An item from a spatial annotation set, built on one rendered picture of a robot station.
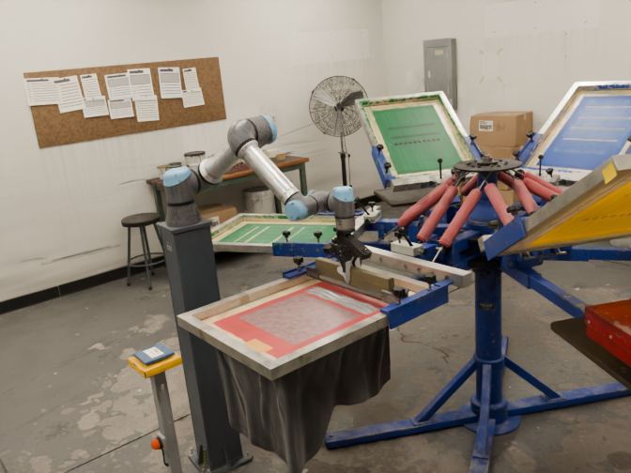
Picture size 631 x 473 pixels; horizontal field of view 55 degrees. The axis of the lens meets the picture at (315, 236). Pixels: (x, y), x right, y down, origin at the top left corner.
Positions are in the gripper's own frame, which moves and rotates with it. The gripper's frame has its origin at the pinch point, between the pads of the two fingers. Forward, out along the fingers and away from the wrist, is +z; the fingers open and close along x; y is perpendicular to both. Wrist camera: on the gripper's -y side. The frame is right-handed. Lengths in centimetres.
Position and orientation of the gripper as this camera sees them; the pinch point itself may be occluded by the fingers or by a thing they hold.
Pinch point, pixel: (352, 279)
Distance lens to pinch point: 230.6
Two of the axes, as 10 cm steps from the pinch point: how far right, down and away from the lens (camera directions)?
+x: -7.7, 2.4, -5.9
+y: -6.4, -1.7, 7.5
